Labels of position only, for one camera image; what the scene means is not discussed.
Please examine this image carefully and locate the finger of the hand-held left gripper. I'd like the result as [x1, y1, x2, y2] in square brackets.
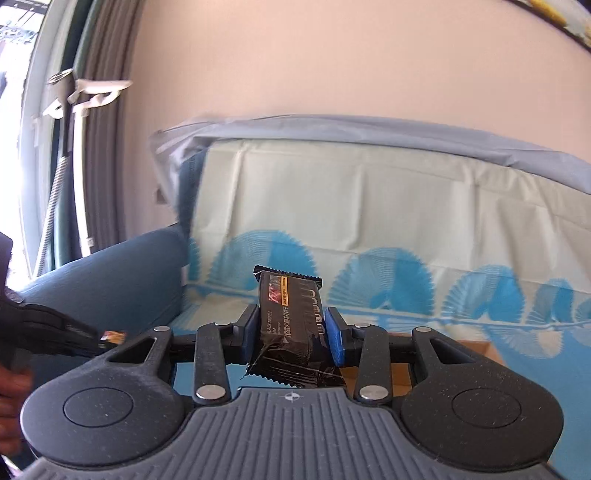
[23, 329, 110, 359]
[21, 304, 100, 345]

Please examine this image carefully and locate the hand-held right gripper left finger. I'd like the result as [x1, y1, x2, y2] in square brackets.
[106, 304, 260, 408]

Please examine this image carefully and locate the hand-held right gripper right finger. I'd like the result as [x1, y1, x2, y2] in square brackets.
[324, 306, 502, 408]

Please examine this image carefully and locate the black snack bar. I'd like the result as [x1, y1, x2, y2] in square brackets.
[244, 265, 347, 389]

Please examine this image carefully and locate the brown cardboard box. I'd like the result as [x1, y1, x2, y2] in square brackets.
[339, 339, 504, 400]

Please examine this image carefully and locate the person's left hand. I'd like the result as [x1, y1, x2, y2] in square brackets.
[0, 364, 34, 459]

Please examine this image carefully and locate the blue cream fan print cloth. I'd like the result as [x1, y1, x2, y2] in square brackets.
[175, 138, 591, 462]

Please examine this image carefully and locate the grey curtain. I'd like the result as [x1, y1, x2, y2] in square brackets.
[51, 0, 145, 269]

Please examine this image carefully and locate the light grey cover sheet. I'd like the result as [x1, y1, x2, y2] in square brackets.
[150, 115, 591, 222]

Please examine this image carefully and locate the metal flexible hose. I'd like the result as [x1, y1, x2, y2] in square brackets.
[35, 154, 71, 278]

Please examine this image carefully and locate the white window frame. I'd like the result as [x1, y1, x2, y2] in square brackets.
[18, 0, 80, 278]

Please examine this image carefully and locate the white window handle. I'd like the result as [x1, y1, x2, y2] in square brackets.
[67, 78, 135, 110]

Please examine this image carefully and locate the large framed wall picture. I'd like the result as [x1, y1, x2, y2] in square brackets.
[508, 0, 591, 47]

